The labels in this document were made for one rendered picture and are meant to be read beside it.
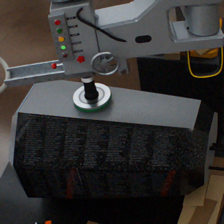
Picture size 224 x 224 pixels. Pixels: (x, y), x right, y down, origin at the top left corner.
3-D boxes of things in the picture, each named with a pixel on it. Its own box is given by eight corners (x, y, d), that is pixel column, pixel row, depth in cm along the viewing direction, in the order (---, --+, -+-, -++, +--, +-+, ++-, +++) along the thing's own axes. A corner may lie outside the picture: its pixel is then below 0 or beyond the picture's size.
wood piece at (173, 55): (166, 41, 315) (165, 35, 312) (180, 42, 313) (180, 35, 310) (164, 59, 301) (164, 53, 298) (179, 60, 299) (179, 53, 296)
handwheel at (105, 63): (121, 63, 250) (117, 40, 240) (122, 75, 243) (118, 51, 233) (92, 67, 251) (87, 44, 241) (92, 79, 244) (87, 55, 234)
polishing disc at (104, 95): (79, 83, 284) (79, 82, 283) (114, 85, 278) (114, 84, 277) (68, 108, 270) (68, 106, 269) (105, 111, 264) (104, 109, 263)
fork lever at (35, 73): (127, 54, 267) (126, 46, 264) (130, 75, 253) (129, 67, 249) (9, 71, 270) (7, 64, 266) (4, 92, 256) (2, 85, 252)
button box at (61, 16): (74, 57, 242) (64, 11, 223) (74, 60, 241) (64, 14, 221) (59, 59, 243) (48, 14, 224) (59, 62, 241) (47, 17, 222)
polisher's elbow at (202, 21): (182, 20, 252) (179, -10, 239) (215, 17, 251) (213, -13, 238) (189, 38, 238) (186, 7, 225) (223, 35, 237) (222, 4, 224)
